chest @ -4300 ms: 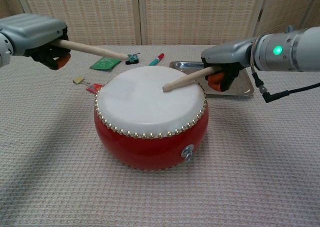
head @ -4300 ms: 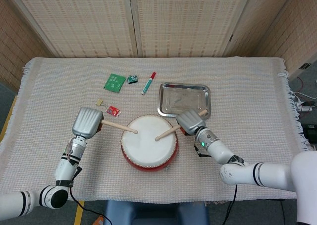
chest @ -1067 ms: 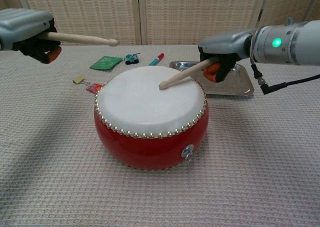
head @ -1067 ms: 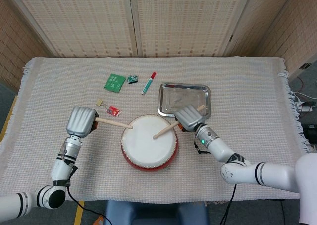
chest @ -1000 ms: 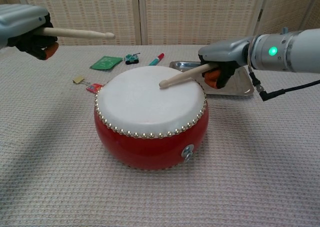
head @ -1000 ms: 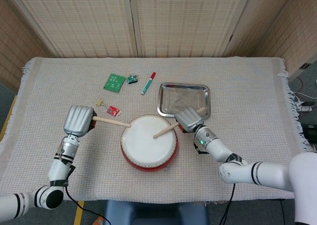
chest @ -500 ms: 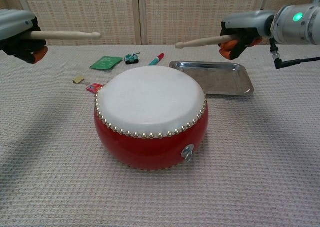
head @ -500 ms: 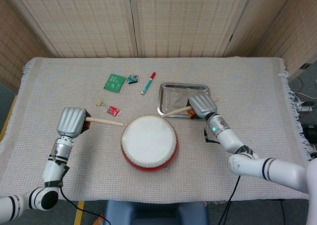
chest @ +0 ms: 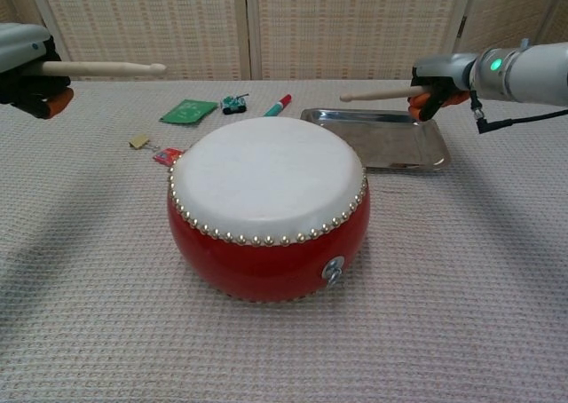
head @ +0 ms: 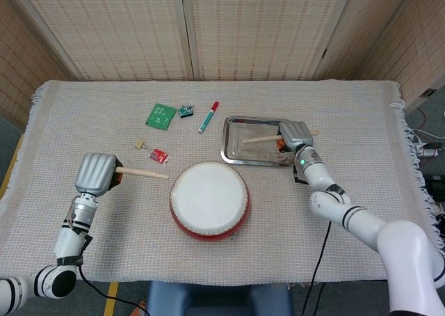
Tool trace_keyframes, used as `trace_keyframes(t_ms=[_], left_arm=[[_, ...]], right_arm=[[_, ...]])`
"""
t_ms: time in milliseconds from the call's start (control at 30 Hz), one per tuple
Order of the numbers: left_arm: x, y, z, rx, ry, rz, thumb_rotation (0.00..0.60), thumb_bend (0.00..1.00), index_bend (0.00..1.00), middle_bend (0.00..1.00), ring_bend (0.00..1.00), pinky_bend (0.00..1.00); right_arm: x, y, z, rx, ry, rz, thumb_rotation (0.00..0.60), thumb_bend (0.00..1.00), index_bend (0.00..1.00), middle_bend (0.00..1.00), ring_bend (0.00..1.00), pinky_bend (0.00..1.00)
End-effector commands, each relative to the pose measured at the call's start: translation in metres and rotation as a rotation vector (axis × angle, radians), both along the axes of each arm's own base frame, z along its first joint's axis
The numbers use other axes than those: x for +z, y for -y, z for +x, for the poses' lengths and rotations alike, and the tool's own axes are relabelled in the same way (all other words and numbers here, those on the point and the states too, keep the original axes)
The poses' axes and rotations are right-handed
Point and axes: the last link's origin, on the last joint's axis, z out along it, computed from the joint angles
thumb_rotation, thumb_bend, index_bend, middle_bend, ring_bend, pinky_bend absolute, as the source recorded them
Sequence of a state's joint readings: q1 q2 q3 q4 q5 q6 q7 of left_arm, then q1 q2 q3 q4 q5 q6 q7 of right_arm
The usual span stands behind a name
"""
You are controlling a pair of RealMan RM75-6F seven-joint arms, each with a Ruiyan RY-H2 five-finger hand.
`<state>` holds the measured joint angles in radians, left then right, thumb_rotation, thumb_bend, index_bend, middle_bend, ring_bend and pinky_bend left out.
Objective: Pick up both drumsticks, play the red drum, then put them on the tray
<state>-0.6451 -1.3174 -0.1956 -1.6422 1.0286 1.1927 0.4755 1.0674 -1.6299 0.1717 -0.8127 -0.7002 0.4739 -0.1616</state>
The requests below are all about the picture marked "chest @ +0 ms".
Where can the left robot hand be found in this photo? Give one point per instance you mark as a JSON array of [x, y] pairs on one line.
[[26, 97]]

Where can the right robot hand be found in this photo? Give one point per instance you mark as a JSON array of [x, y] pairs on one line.
[[444, 68]]

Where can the wooden drumstick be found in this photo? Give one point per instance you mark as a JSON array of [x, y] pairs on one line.
[[381, 94], [106, 68]]

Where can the stainless steel tray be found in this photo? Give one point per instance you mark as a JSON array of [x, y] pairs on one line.
[[399, 141]]

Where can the red drum with white skin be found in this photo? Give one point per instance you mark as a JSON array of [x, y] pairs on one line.
[[266, 252]]

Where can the tan binder clip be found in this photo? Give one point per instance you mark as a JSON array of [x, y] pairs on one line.
[[138, 141]]

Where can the red candy packet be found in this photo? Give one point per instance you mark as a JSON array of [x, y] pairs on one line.
[[168, 155]]

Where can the green circuit board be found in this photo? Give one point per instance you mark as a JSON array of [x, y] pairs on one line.
[[188, 111]]

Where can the green marker with red cap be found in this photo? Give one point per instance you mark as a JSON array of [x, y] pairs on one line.
[[277, 106]]

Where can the woven folding screen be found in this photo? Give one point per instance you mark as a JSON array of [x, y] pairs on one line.
[[195, 26]]

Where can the white woven tablecloth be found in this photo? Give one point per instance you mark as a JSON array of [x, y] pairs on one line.
[[89, 287]]

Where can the small green toy tank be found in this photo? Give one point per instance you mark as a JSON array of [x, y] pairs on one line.
[[233, 105]]

